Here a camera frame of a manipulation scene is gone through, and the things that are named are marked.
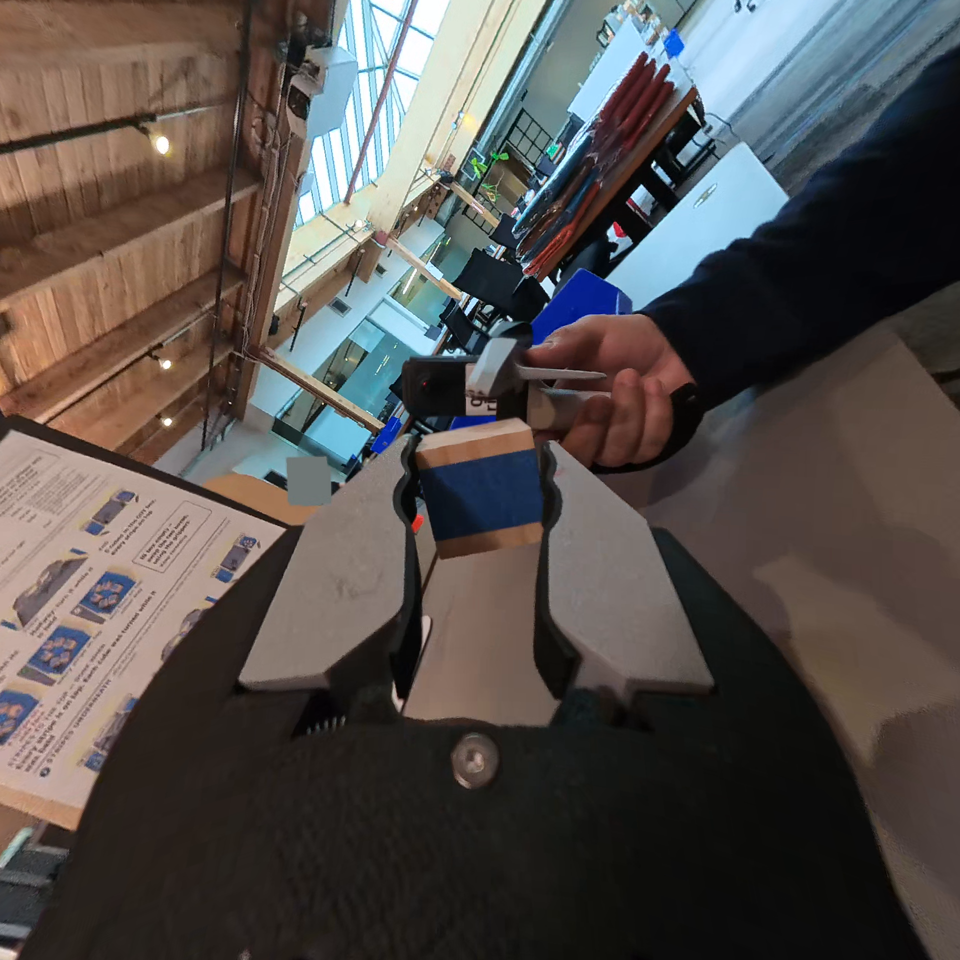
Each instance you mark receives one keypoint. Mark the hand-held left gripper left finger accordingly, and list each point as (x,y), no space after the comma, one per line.
(330,600)

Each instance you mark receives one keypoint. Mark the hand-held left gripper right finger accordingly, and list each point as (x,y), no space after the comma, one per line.
(622,600)

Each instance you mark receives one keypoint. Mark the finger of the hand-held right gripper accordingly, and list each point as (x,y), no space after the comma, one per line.
(493,369)

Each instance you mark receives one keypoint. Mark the blue-striped wooden cube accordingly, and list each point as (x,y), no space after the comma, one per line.
(480,495)

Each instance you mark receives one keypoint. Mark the person's right forearm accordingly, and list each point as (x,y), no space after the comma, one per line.
(825,262)

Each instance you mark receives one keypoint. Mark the person's right hand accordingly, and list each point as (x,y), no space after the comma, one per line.
(637,360)

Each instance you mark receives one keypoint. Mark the small blue storage bin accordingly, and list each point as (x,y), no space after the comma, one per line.
(390,435)

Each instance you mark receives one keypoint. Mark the instruction sheet on stand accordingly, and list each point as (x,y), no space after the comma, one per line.
(247,495)

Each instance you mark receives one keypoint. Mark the printed instruction sheet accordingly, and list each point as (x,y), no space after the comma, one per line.
(112,600)

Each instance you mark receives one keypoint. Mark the stack of folded cloths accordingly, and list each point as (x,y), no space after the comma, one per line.
(600,165)

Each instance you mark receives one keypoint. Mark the white table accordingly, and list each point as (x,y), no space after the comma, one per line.
(712,217)

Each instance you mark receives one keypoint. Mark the white ceiling unit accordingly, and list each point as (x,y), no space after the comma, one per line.
(330,82)

